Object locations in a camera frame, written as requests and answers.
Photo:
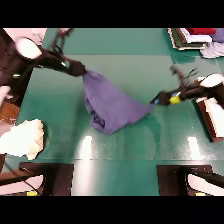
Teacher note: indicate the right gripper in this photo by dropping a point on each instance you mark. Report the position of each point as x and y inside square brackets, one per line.
[166, 98]

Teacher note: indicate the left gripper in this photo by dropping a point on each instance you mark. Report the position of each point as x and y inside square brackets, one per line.
[77, 68]

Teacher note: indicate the purple T-shirt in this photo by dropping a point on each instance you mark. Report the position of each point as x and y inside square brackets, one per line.
[111, 105]

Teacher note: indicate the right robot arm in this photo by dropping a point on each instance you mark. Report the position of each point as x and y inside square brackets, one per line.
[213, 81]

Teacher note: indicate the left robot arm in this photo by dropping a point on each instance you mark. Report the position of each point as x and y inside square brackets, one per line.
[50, 61]

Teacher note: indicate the brown garment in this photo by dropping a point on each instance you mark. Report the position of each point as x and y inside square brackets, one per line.
[204, 118]

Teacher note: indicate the large white folded garment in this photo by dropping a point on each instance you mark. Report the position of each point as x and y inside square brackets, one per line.
[216, 115]

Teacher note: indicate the dark green garment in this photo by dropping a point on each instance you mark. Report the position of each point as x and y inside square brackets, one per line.
[181, 41]

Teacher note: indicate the lavender garment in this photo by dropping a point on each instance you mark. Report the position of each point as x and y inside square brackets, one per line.
[215, 49]

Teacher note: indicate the red garment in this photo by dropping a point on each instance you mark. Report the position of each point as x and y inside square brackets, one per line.
[201, 31]

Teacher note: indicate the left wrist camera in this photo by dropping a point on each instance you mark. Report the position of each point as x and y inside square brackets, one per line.
[61, 36]

